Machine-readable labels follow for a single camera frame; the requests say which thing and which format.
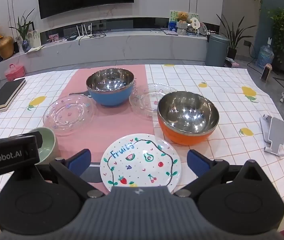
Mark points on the brown teddy bear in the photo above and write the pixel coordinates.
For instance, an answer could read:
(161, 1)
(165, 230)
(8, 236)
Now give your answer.
(182, 17)

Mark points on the tall leafy potted plant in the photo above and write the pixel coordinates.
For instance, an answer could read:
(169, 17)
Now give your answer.
(232, 37)

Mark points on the grey trash bin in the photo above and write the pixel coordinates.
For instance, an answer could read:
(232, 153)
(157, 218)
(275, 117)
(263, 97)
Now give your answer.
(216, 51)

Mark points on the orange steel-lined bowl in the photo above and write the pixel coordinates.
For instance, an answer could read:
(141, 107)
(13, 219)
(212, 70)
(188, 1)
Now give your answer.
(184, 132)

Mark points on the pink storage box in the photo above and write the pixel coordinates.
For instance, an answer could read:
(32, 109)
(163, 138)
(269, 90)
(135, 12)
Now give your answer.
(14, 72)

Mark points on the black notebook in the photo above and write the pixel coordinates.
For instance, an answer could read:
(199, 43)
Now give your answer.
(5, 95)

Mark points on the blue steel-lined bowl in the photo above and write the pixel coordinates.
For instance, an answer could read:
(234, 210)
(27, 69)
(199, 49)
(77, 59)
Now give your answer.
(111, 95)

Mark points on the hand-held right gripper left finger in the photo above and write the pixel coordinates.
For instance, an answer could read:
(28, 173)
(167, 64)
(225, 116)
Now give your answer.
(80, 160)

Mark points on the small pink photo frame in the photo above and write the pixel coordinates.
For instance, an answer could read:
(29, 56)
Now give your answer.
(53, 38)

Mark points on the white drawing card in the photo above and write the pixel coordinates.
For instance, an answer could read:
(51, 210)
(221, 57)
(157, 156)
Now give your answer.
(34, 37)

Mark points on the clear glass flower-dotted plate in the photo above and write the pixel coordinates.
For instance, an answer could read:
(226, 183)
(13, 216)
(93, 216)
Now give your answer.
(68, 113)
(145, 100)

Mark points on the trailing green plant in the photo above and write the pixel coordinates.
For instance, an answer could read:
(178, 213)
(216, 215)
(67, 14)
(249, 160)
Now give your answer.
(280, 22)

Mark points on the blue water bottle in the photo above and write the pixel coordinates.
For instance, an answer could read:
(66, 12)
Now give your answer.
(265, 55)

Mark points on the light green ceramic bowl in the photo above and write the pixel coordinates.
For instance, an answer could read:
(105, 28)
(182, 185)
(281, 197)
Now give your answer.
(47, 145)

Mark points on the green plant in blue vase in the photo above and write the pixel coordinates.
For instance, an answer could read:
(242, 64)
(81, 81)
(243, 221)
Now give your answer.
(25, 43)

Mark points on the white folding phone stand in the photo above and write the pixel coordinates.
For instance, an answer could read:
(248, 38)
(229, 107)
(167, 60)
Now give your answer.
(275, 132)

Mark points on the white router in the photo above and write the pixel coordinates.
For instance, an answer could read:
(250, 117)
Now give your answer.
(84, 30)

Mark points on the pink bottle-print table mat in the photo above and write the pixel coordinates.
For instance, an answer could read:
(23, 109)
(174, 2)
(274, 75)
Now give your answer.
(111, 122)

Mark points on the white checked lemon-print tablecloth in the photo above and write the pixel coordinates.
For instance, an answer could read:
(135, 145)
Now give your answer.
(232, 105)

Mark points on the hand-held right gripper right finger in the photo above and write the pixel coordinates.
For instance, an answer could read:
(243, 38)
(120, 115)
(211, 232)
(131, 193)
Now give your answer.
(196, 161)

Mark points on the phone on pink stand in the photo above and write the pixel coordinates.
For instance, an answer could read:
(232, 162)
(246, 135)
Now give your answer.
(266, 73)

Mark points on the white fruit-pattern plate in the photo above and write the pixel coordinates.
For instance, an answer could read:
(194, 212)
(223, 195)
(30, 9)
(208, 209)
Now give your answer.
(139, 166)

